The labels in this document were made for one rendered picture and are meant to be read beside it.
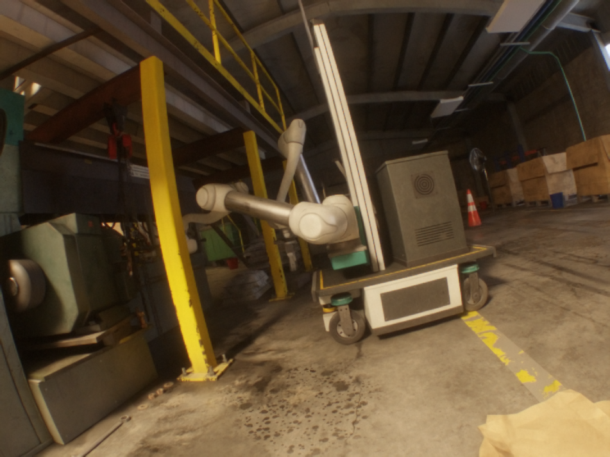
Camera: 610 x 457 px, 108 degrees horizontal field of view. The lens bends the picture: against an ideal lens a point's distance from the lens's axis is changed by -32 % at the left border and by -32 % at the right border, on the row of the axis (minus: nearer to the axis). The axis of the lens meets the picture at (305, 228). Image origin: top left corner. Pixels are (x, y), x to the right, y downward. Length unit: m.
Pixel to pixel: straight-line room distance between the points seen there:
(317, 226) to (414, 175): 0.59
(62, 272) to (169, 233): 0.55
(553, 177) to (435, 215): 6.54
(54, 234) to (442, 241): 1.71
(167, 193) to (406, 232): 1.16
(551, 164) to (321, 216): 7.05
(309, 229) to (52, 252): 1.04
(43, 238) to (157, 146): 0.71
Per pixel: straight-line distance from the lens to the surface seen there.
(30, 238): 1.47
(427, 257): 1.60
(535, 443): 0.87
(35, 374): 1.37
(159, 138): 1.67
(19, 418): 1.41
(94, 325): 1.45
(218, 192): 1.60
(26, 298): 1.36
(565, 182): 8.23
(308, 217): 1.26
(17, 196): 2.19
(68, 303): 1.38
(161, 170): 1.62
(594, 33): 10.18
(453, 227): 1.65
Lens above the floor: 0.60
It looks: level
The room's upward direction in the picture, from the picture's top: 12 degrees counter-clockwise
